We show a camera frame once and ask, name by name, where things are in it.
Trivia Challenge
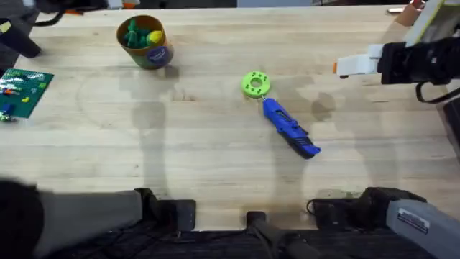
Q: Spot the black rail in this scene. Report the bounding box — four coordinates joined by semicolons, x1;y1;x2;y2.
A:
46;211;432;259

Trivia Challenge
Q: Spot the white box with green edge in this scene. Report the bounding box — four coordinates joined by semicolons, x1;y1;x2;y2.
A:
405;0;460;45

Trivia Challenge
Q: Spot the brown tub with toys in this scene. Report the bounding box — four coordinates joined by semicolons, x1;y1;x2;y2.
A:
115;14;175;71

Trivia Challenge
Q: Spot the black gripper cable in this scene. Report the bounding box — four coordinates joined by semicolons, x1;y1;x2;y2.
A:
415;81;460;105
32;9;66;28

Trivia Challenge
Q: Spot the green board with toy blocks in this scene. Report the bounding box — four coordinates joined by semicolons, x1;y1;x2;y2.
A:
0;68;55;124

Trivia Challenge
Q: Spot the green disc with holes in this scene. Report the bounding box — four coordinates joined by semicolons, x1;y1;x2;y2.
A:
241;70;272;99

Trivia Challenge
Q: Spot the blue electric screwdriver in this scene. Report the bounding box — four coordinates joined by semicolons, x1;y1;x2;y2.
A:
261;96;322;160

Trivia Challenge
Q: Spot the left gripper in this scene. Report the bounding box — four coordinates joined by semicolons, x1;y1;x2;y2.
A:
34;0;141;15

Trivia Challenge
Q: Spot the brown cardboard box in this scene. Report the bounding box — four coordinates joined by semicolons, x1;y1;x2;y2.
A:
394;2;422;27

